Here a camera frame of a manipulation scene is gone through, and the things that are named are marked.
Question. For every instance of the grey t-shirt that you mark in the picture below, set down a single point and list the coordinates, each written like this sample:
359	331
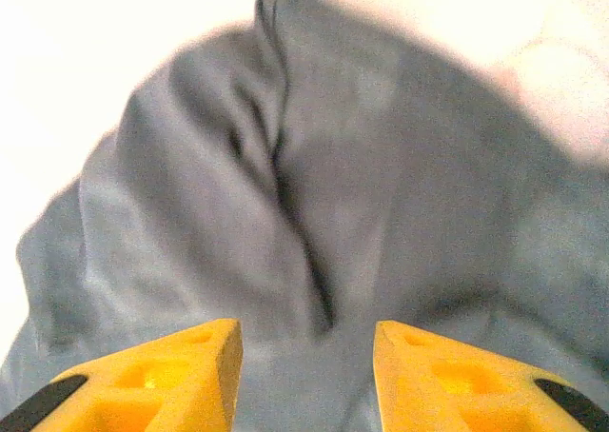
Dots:
380	165

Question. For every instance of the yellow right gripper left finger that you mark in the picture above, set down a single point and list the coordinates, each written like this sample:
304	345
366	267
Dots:
157	389

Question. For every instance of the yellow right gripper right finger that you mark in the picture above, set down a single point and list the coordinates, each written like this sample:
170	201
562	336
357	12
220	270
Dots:
457	389

